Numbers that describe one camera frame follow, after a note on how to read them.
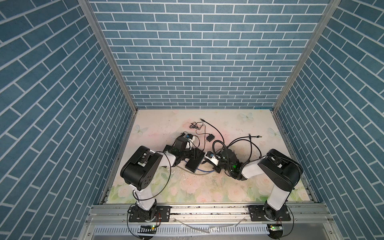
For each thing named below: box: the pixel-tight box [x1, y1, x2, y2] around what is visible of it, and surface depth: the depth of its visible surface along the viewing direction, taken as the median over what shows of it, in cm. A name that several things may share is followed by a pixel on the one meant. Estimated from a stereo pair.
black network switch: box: [185, 147, 205, 173], surface depth 90 cm
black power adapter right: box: [206, 133, 215, 143], surface depth 104 cm
